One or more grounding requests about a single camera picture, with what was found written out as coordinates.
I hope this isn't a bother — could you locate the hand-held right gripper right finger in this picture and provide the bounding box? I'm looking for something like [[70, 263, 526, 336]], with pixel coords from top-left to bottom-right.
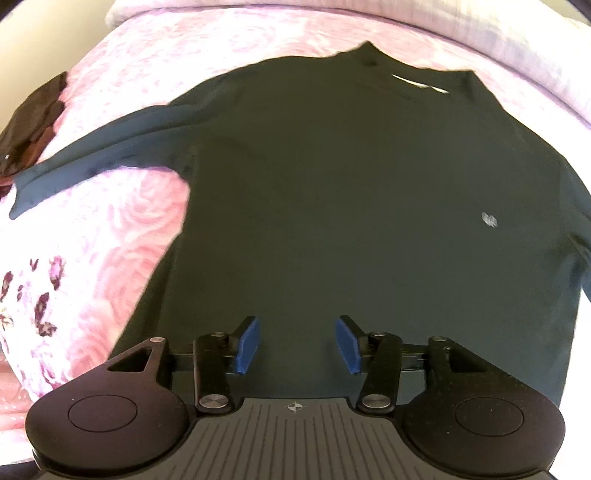
[[339, 315, 485, 413]]

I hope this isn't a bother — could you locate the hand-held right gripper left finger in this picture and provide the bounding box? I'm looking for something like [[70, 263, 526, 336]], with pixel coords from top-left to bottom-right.
[[107, 315, 261, 414]]

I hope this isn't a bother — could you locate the dark teal sweater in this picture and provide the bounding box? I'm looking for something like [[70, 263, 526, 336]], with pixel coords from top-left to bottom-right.
[[9, 41, 591, 409]]

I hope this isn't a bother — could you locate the pink floral blanket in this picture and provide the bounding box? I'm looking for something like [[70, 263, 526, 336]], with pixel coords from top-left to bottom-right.
[[0, 7, 591, 416]]

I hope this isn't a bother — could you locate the maroon garment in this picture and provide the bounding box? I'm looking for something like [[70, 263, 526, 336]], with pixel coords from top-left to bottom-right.
[[0, 71, 68, 186]]

